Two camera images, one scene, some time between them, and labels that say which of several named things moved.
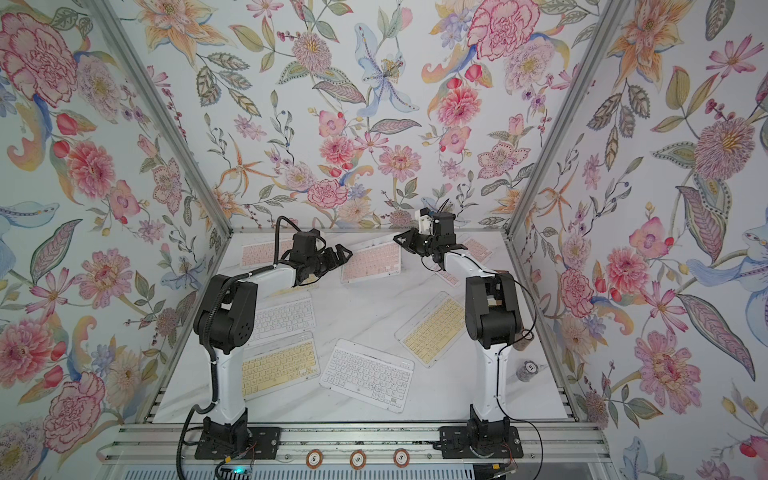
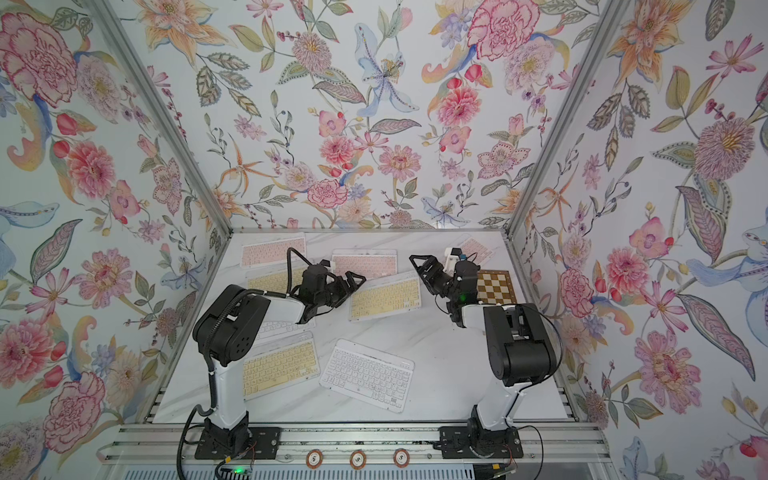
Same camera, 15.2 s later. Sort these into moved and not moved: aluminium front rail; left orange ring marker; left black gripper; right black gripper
Moved: right black gripper; left black gripper
Not moved: left orange ring marker; aluminium front rail
